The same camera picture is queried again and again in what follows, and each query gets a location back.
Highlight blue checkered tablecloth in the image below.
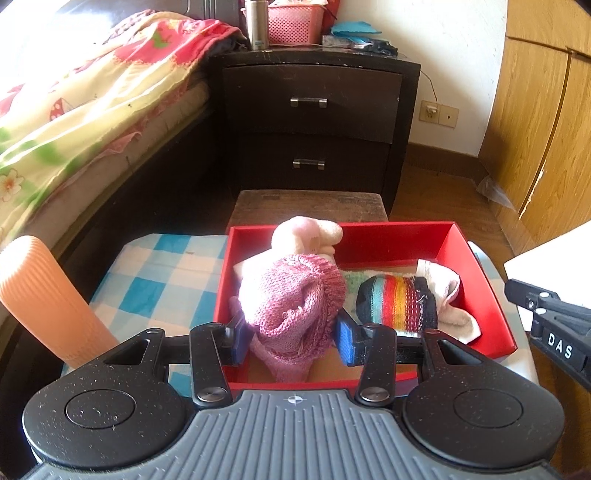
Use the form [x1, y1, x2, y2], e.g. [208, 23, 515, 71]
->
[88, 233, 230, 389]

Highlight floral blanket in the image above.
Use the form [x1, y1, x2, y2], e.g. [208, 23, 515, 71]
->
[0, 8, 245, 241]

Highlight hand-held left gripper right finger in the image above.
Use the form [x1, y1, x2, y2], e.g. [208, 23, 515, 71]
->
[334, 311, 505, 409]

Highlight bed with floral quilt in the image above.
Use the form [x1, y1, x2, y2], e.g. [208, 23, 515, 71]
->
[0, 0, 245, 462]

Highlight wall power outlet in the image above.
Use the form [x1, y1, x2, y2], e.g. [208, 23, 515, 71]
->
[419, 101, 460, 128]

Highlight dark wooden nightstand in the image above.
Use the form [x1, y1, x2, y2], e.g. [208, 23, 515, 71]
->
[206, 44, 422, 219]

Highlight white towel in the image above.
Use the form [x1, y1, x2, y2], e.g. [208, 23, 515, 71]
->
[416, 258, 482, 345]

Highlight nightstand drawer with metal handle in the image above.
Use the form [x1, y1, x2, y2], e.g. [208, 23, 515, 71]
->
[237, 133, 393, 205]
[222, 65, 404, 145]

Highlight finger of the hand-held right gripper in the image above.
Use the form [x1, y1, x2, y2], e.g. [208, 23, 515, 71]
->
[504, 278, 561, 319]

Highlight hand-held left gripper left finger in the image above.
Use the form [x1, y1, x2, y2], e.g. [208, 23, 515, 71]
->
[92, 313, 252, 411]

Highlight thin power cable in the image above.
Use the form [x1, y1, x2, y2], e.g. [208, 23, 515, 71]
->
[397, 51, 438, 112]

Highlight red cardboard box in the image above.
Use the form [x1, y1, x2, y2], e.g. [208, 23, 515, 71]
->
[213, 220, 519, 393]

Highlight pink plastic basket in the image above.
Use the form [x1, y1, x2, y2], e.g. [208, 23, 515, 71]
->
[267, 0, 327, 46]

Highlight steel thermos bottle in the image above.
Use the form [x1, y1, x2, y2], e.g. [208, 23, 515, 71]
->
[244, 0, 270, 51]

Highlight brown wooden stool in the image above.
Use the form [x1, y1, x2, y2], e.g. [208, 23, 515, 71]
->
[228, 189, 390, 232]

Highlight pink knitted hat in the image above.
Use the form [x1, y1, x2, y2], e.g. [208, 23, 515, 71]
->
[229, 253, 348, 384]

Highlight blue paper items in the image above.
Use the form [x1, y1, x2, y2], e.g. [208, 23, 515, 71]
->
[329, 20, 383, 38]

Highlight orange ribbed cylinder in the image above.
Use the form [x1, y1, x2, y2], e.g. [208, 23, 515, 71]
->
[0, 235, 121, 370]

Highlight clear plastic bag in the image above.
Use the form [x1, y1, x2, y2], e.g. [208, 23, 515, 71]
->
[475, 177, 516, 212]

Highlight rainbow striped sock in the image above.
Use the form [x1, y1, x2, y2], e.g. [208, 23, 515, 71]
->
[357, 273, 439, 336]

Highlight pink pig plush toy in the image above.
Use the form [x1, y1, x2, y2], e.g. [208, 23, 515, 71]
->
[270, 216, 345, 260]

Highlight beige mattress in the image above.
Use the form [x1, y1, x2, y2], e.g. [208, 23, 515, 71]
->
[32, 76, 214, 243]

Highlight wooden wardrobe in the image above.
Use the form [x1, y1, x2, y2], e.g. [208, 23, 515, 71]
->
[477, 0, 591, 254]

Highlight white board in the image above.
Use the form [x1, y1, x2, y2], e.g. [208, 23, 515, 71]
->
[503, 229, 591, 280]

